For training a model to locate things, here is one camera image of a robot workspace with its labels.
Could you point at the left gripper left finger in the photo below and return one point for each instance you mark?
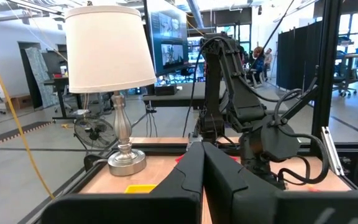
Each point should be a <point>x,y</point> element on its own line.
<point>166,208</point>

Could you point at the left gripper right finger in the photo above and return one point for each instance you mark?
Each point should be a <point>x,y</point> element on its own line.
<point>259,208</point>

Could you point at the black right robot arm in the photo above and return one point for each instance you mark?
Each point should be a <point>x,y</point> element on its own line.
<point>244,102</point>

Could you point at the yellow plastic basket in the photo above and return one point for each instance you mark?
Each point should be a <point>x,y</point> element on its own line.
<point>140,188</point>

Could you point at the red plastic basket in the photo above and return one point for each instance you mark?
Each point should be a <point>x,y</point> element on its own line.
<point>179,159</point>

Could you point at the black floor fan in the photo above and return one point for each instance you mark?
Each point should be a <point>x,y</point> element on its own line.
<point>95,132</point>

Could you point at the grey desk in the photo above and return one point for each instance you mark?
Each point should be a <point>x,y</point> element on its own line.
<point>182,96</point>

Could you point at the black box device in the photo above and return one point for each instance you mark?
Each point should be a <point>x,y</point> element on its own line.
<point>165,90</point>

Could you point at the person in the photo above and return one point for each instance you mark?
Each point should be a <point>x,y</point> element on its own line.
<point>258,63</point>
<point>268,59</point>

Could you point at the black office chair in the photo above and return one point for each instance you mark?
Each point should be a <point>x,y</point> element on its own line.
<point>346,84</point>

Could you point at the black partition screen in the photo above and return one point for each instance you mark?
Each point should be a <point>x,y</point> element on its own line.
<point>297,56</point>

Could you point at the dark standing desk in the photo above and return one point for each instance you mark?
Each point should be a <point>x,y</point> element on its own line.
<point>59,81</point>

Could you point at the black computer monitor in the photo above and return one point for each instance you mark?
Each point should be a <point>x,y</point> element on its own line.
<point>166,37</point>

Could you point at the white shade table lamp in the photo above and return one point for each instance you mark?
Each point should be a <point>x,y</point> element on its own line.
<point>107,46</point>

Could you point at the brown cardboard box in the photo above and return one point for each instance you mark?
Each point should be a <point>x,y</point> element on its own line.
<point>20,102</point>

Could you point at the grey patterned panel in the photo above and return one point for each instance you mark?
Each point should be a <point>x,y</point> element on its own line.
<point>39,77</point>

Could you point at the silver aluminium bracket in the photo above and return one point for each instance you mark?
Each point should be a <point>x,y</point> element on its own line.
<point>332,152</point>

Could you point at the black aluminium table frame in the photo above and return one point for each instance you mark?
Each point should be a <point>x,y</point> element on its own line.
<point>325,62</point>

